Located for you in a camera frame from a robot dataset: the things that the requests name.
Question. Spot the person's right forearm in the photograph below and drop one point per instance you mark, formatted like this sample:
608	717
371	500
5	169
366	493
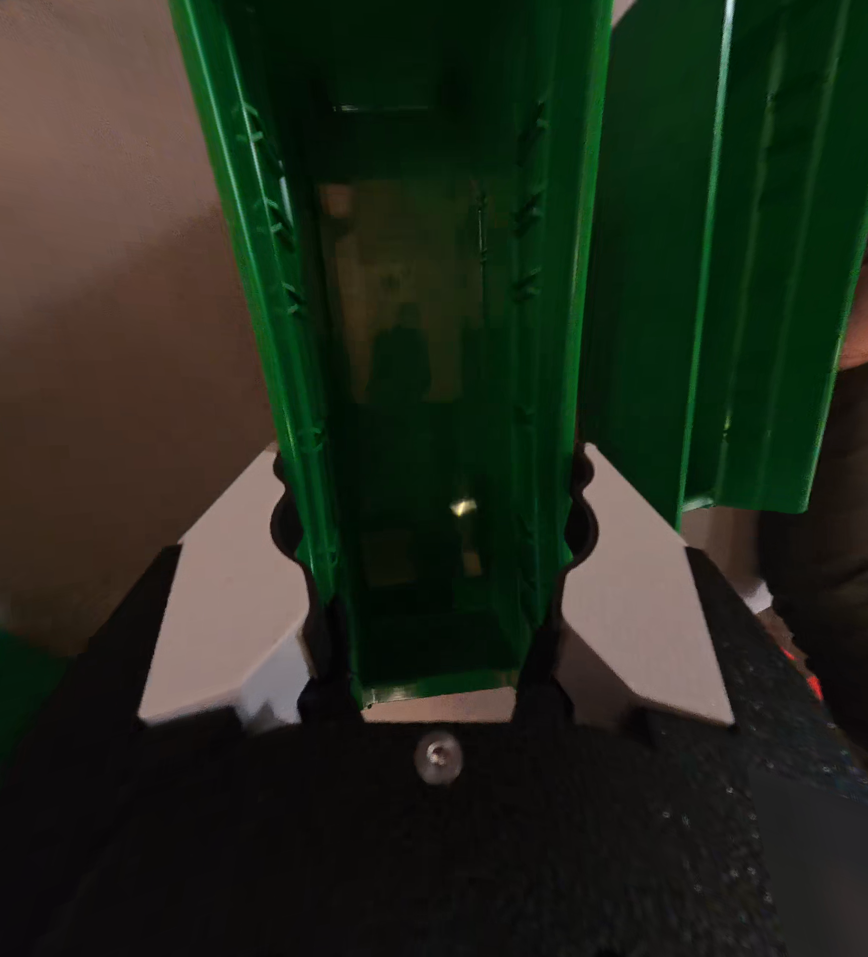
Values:
837	523

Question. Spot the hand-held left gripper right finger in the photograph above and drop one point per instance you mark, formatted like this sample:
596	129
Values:
643	620

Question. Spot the green plastic bin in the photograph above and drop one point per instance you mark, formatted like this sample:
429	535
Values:
0	710
404	75
763	262

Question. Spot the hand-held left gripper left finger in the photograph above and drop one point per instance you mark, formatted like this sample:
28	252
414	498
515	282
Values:
224	620

